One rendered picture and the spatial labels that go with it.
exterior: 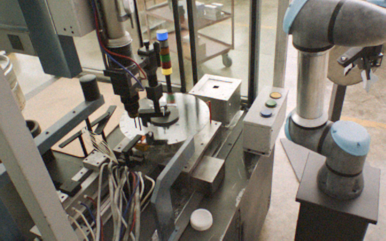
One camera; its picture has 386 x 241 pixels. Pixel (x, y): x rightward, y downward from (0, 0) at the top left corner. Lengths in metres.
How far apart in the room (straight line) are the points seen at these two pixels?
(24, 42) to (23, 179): 0.73
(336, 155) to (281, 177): 1.21
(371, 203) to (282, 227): 0.89
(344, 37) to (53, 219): 0.73
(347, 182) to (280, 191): 1.07
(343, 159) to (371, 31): 0.43
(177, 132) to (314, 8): 0.57
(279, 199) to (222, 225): 1.11
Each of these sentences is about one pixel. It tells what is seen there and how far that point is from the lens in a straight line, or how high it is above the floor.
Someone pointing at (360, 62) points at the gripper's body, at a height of 1.02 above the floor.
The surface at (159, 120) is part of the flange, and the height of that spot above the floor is 0.96.
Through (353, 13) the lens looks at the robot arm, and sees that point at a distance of 0.89.
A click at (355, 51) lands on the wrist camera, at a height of 1.07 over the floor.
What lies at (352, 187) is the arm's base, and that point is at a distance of 1.24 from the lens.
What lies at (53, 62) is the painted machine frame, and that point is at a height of 1.26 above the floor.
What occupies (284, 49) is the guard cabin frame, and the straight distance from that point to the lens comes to 1.43.
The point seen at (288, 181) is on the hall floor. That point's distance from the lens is 2.31.
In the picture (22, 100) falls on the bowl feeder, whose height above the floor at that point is 0.94.
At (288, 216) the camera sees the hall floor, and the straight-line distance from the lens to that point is 2.12.
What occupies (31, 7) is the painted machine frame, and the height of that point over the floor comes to 1.41.
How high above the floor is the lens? 1.65
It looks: 34 degrees down
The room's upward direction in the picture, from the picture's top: 5 degrees counter-clockwise
